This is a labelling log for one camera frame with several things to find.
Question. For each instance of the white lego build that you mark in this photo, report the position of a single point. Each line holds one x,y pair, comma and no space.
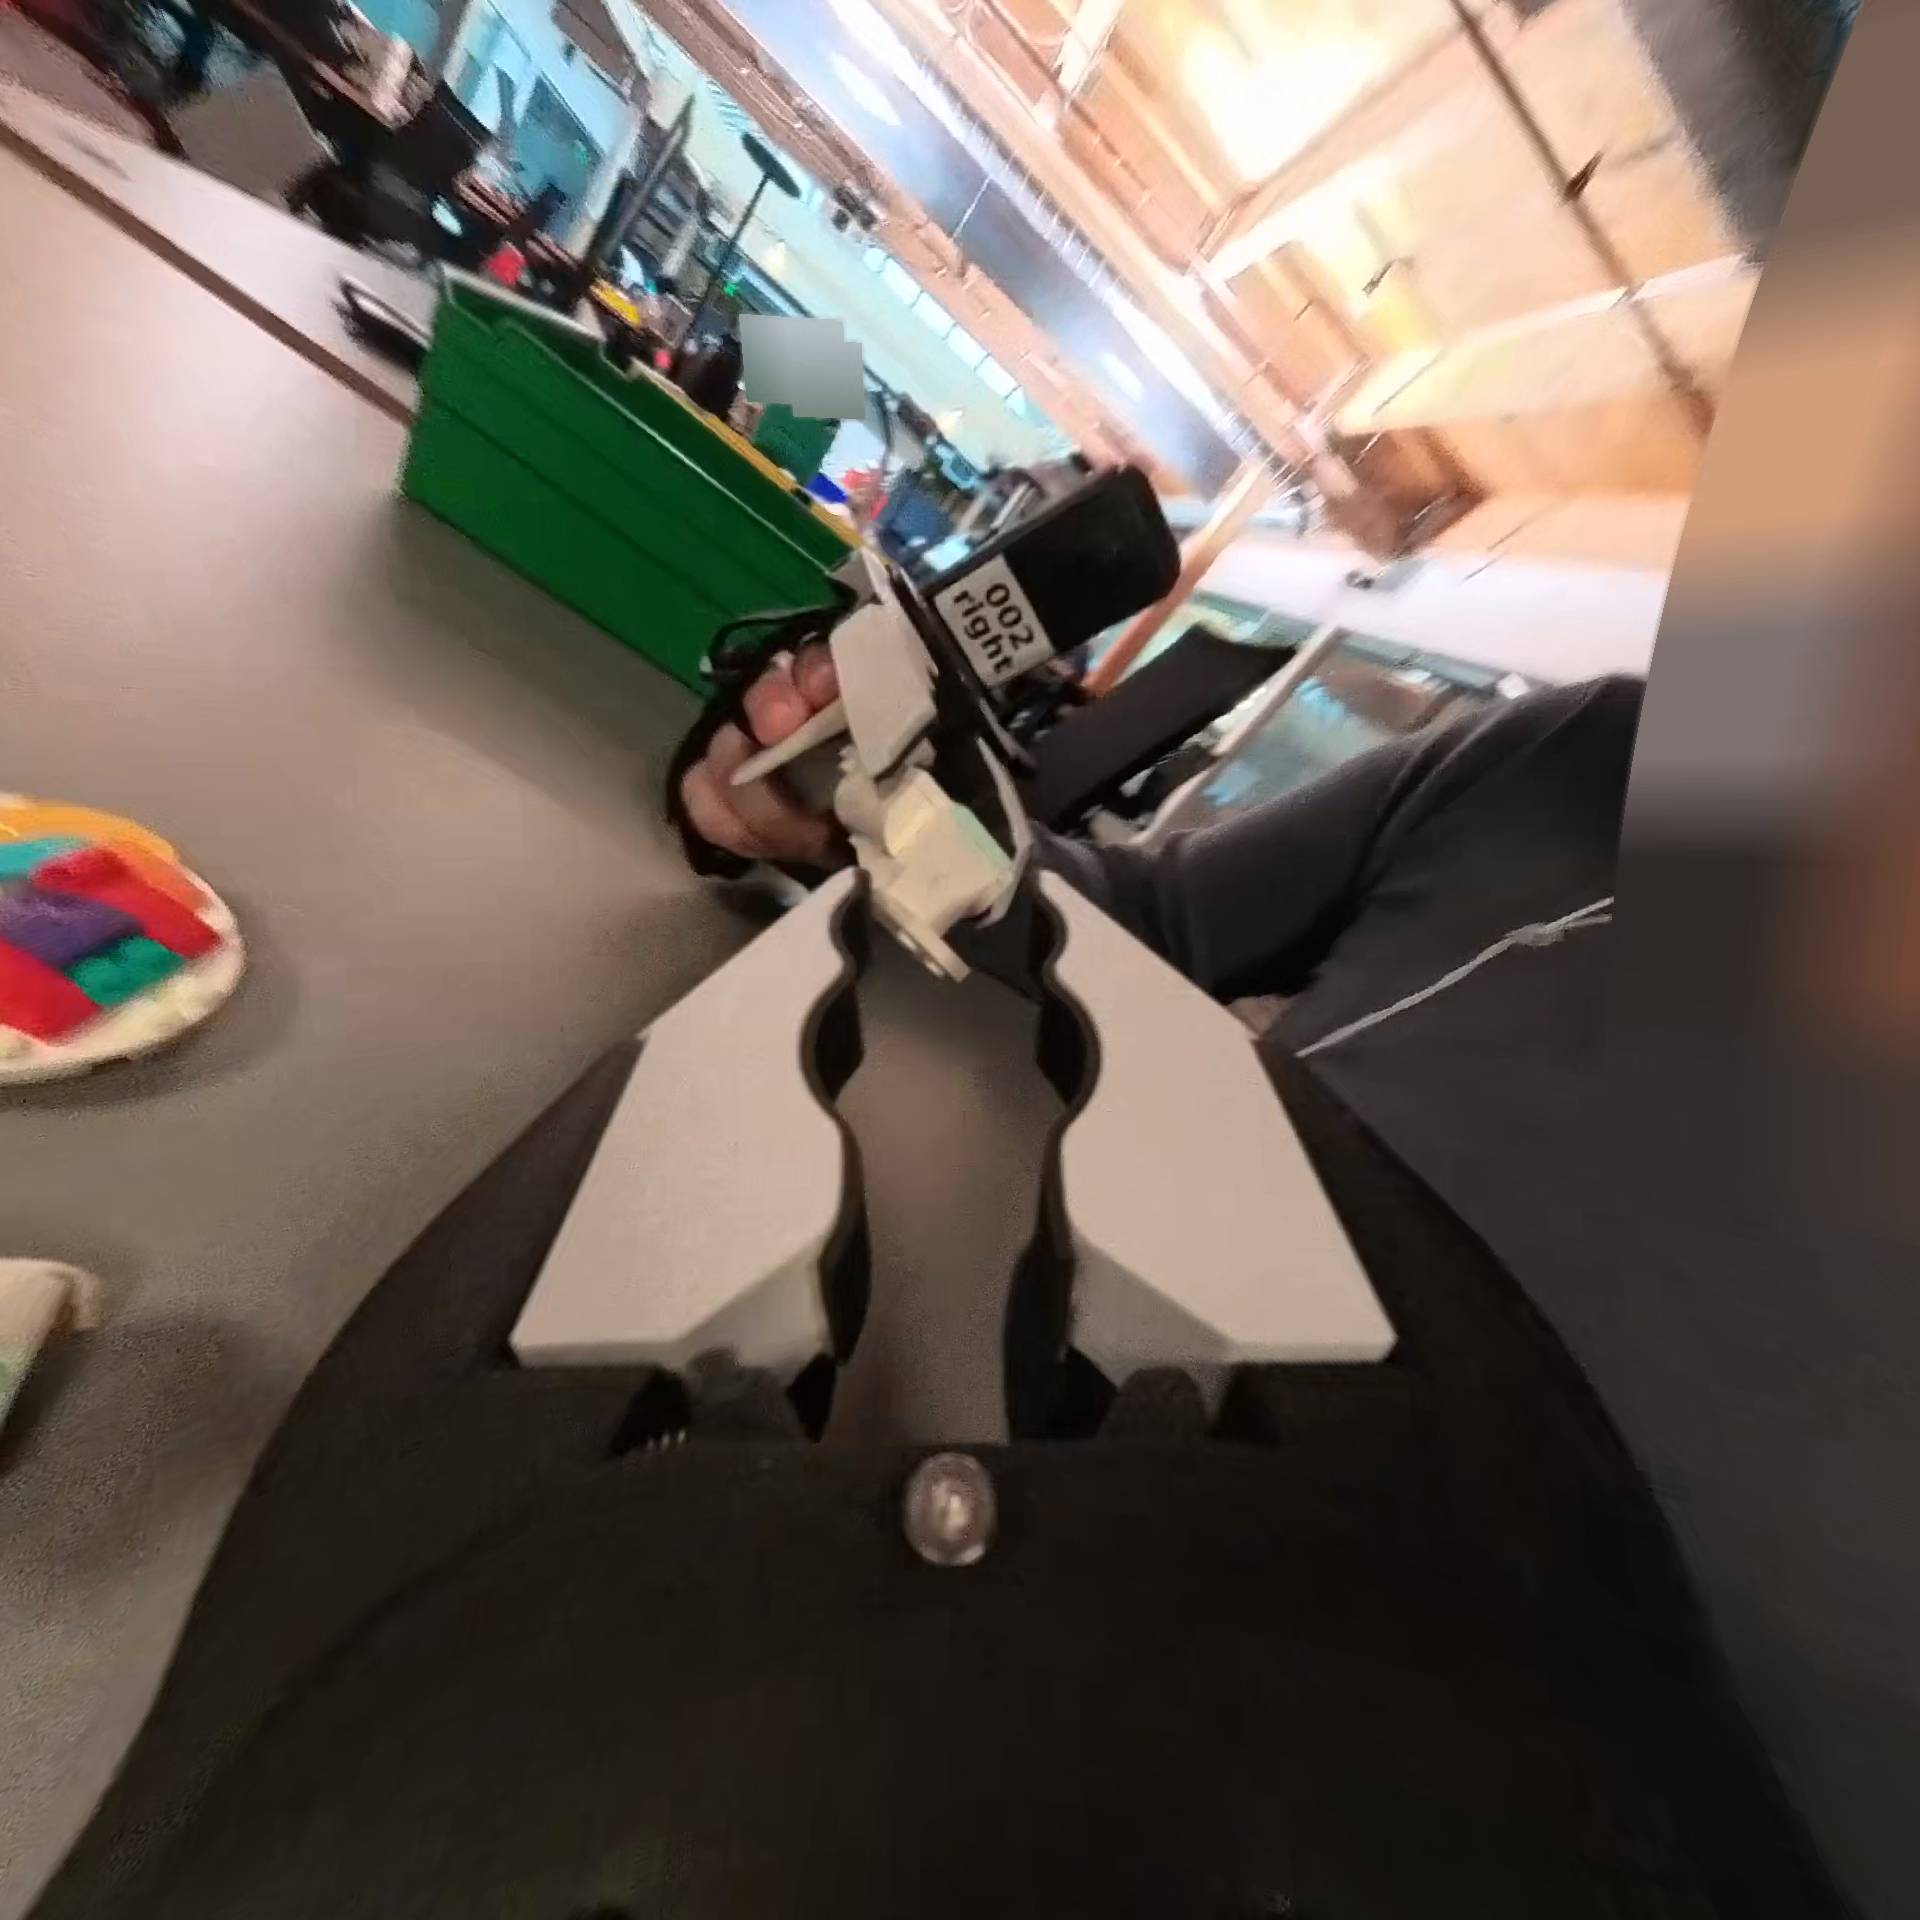
931,871

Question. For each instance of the round white rainbow lego plate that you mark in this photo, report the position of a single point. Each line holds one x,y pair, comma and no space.
105,944

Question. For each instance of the person's right forearm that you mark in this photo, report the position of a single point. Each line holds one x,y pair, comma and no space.
1349,841

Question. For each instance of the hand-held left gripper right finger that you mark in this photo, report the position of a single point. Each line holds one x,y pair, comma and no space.
1200,1198

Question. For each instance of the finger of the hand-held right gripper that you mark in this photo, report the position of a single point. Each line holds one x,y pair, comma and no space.
886,689
1019,858

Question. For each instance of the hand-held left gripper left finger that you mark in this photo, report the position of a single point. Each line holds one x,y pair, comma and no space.
691,1186

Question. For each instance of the small white teal lego car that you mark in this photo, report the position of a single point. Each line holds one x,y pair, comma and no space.
37,1319

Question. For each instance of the green plastic bin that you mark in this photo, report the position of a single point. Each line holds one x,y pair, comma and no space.
597,511

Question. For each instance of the person's right hand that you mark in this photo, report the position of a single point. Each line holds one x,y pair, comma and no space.
773,823

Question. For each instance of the small black device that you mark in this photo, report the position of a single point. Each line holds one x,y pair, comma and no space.
382,313

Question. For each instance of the black office chair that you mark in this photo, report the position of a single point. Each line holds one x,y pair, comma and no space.
1155,736

